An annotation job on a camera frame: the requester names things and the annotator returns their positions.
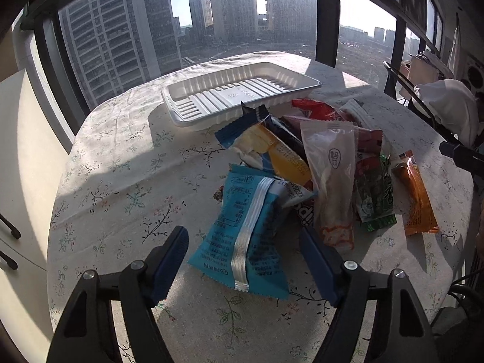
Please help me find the white cabinet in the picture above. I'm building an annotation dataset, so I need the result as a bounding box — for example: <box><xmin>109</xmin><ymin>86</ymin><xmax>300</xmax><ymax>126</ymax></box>
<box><xmin>1</xmin><ymin>70</ymin><xmax>67</xmax><ymax>362</ymax></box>

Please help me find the person in white shirt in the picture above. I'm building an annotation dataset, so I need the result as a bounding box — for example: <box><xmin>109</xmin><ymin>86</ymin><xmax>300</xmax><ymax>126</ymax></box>
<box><xmin>414</xmin><ymin>79</ymin><xmax>479</xmax><ymax>148</ymax></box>

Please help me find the orange snack pack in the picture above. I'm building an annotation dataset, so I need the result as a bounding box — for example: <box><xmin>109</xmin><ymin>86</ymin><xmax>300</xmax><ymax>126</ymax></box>
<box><xmin>392</xmin><ymin>150</ymin><xmax>439</xmax><ymax>237</ymax></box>

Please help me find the floral white tablecloth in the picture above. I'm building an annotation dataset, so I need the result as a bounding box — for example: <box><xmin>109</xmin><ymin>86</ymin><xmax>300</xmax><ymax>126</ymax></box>
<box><xmin>47</xmin><ymin>52</ymin><xmax>480</xmax><ymax>362</ymax></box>

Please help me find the green seaweed snack pack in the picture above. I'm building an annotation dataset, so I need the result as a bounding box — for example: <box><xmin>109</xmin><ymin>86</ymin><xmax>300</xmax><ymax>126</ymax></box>
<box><xmin>354</xmin><ymin>154</ymin><xmax>396</xmax><ymax>232</ymax></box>

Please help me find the blue yellow Tipo snack pack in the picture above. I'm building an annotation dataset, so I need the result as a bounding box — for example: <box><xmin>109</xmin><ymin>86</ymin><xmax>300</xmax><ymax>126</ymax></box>
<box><xmin>215</xmin><ymin>114</ymin><xmax>313</xmax><ymax>189</ymax></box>

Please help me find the black cabinet handle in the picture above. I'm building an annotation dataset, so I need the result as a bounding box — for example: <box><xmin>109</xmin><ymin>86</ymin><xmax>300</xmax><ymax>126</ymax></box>
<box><xmin>0</xmin><ymin>214</ymin><xmax>21</xmax><ymax>239</ymax></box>
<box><xmin>0</xmin><ymin>252</ymin><xmax>18</xmax><ymax>270</ymax></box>

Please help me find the white plastic tray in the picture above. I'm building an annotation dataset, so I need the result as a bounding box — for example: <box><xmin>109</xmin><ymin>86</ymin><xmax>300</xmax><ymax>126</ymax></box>
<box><xmin>162</xmin><ymin>62</ymin><xmax>321</xmax><ymax>130</ymax></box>

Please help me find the light blue snack bag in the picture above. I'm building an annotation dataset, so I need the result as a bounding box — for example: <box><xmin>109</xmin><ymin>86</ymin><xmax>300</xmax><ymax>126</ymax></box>
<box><xmin>188</xmin><ymin>164</ymin><xmax>314</xmax><ymax>299</ymax></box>

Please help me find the black snack packet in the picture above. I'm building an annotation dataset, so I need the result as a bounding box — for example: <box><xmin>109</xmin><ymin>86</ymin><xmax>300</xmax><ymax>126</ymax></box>
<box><xmin>240</xmin><ymin>103</ymin><xmax>307</xmax><ymax>162</ymax></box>

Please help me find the red Mylikes candy bag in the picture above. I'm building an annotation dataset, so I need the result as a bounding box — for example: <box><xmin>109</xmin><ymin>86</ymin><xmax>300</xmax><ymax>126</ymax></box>
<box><xmin>291</xmin><ymin>98</ymin><xmax>346</xmax><ymax>121</ymax></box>

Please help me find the black window frame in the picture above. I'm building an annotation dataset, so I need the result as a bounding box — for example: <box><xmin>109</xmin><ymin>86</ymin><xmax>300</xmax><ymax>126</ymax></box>
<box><xmin>19</xmin><ymin>0</ymin><xmax>445</xmax><ymax>132</ymax></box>

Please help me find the translucent white snack bag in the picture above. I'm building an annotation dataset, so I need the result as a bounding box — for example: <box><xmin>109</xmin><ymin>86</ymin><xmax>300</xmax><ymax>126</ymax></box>
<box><xmin>300</xmin><ymin>120</ymin><xmax>356</xmax><ymax>253</ymax></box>

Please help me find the small red patterned snack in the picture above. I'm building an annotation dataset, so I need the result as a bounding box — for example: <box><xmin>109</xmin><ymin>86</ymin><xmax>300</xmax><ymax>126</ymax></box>
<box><xmin>213</xmin><ymin>185</ymin><xmax>224</xmax><ymax>202</ymax></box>

